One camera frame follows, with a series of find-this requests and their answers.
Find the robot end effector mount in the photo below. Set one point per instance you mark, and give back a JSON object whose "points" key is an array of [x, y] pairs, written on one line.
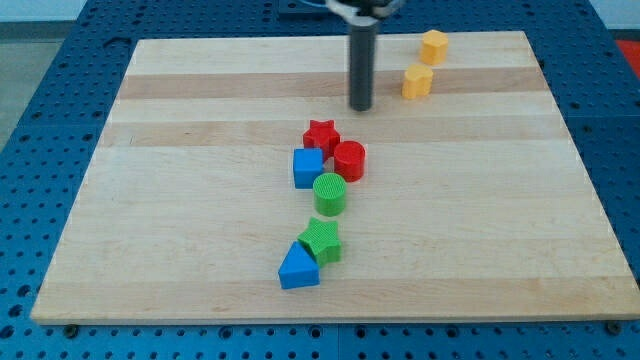
{"points": [[364, 12]]}

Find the green star block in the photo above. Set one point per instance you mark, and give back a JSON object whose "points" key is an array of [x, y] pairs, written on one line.
{"points": [[321, 240]]}

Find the light wooden board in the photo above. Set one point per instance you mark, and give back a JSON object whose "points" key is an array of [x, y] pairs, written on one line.
{"points": [[474, 206]]}

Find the yellow hexagon block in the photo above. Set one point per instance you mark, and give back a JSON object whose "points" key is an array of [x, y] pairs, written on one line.
{"points": [[434, 47]]}

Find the yellow heart block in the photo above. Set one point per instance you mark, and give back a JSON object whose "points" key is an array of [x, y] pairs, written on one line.
{"points": [[417, 81]]}

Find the green cylinder block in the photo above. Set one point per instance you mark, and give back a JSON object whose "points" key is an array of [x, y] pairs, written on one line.
{"points": [[329, 191]]}

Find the blue cube block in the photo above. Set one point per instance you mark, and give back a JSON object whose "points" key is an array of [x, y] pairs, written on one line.
{"points": [[307, 166]]}

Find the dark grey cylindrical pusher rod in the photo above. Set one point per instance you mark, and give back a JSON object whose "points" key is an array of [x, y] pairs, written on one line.
{"points": [[362, 48]]}

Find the red cylinder block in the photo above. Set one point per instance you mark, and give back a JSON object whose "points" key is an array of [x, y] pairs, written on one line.
{"points": [[349, 160]]}

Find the blue triangle block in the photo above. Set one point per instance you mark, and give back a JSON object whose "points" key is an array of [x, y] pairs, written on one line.
{"points": [[298, 269]]}

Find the red star block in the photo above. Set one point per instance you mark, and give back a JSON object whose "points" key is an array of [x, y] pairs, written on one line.
{"points": [[322, 135]]}

